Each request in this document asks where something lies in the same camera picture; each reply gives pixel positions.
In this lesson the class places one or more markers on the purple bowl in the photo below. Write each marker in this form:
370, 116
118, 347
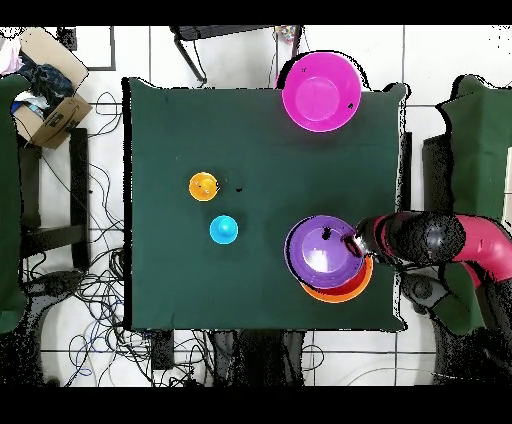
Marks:
320, 256

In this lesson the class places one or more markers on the red bowl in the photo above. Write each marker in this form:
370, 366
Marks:
352, 286

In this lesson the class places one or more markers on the orange bowl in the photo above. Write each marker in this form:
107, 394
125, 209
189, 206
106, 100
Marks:
332, 299

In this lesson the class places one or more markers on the blue cup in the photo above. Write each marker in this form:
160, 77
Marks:
223, 230

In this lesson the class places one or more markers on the pink bowl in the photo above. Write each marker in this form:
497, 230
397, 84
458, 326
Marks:
320, 96

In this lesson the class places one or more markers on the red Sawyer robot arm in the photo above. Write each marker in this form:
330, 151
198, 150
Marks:
432, 238

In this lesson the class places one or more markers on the black box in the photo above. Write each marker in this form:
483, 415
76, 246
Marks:
436, 176

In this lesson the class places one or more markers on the green cloth covered table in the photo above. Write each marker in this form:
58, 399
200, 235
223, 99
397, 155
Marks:
480, 160
10, 200

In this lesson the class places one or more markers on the orange cup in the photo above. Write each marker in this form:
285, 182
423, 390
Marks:
203, 187

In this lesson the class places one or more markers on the dark green table cloth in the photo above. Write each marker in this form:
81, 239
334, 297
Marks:
180, 128

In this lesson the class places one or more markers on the colourful toy pile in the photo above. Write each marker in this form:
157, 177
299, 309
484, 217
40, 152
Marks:
286, 34

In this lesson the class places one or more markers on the cardboard box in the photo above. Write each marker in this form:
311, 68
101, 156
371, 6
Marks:
60, 124

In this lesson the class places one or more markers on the dark blue cloth bundle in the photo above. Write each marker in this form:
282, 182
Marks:
48, 80

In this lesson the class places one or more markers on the pink white cloth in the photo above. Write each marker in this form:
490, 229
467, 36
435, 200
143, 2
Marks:
10, 56

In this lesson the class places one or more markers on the black metal stool frame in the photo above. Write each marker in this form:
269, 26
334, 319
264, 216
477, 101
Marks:
224, 31

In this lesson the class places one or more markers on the black bench frame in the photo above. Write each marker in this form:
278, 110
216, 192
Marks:
78, 180

